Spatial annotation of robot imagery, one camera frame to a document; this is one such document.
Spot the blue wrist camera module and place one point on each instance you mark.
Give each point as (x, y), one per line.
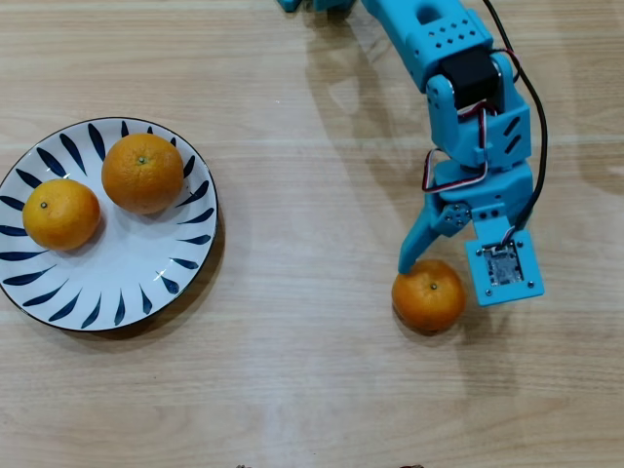
(480, 287)

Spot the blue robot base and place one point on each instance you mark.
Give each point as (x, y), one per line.
(331, 4)

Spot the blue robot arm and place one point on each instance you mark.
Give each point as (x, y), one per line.
(414, 49)

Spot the large deep orange fruit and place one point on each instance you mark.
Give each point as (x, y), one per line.
(141, 180)

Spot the white plate blue petal pattern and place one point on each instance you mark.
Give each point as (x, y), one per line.
(122, 253)

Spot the yellowish orange fruit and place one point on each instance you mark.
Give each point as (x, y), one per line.
(61, 219)

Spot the small deep orange fruit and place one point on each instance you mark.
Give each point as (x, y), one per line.
(429, 307)

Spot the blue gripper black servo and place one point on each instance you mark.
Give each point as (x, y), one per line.
(475, 184)

